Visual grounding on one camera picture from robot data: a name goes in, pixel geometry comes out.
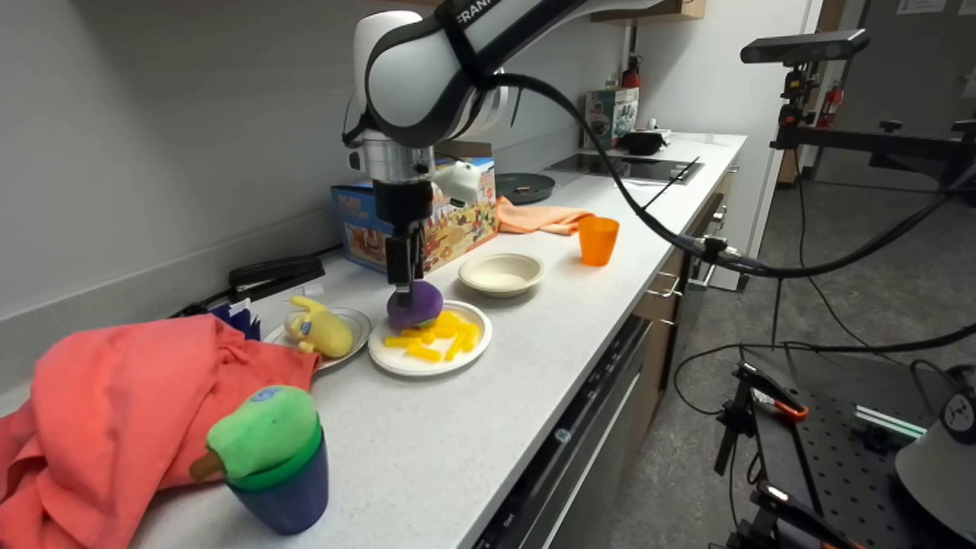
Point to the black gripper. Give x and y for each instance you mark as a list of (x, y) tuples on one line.
[(405, 218)]

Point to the purple plush toy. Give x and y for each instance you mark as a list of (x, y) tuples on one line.
[(415, 305)]

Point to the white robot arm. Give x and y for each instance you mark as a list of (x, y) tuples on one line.
[(415, 70)]

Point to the yellow plush food pieces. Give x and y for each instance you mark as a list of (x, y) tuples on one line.
[(446, 336)]

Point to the silver metal plate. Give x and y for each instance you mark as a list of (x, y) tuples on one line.
[(356, 332)]

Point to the white round plate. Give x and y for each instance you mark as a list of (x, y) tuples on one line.
[(446, 362)]

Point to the white plush toy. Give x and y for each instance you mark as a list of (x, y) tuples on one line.
[(460, 184)]

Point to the yellow plush toy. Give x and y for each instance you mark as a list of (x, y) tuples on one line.
[(321, 332)]

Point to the green plush toy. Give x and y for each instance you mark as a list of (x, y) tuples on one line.
[(262, 432)]

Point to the colourful printed cardboard box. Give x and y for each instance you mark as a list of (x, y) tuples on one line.
[(460, 230)]

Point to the cream ceramic bowl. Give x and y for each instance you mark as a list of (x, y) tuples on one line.
[(502, 274)]

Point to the black stapler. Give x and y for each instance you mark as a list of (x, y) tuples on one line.
[(275, 275)]

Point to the peach cloth with orange trim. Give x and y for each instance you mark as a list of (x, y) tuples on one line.
[(537, 218)]

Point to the black frying pan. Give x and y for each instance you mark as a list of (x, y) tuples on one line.
[(524, 186)]

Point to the small blue object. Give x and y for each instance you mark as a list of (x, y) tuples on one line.
[(240, 322)]

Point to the orange plastic cup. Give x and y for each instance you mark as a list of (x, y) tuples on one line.
[(599, 243)]

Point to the black induction cooktop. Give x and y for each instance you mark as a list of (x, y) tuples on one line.
[(629, 168)]

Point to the green white carton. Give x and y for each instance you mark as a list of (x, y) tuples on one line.
[(599, 118)]

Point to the dark blue plastic cup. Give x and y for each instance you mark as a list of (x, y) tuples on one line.
[(290, 498)]

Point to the wooden cabinet drawer front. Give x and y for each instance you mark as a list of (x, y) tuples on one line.
[(660, 324)]

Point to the black cooking pot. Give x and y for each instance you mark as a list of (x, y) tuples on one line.
[(640, 142)]

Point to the salmon red cloth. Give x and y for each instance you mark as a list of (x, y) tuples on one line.
[(122, 406)]

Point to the black clamp stand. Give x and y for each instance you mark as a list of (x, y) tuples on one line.
[(756, 399)]

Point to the black perforated table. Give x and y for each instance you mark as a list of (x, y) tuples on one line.
[(844, 469)]

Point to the grey round base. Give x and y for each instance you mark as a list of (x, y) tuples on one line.
[(940, 476)]

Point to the wooden wall shelf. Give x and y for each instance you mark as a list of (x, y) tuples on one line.
[(651, 10)]

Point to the black stereo camera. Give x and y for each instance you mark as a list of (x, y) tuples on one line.
[(803, 46)]

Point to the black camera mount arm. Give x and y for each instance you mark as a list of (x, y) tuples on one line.
[(865, 142)]

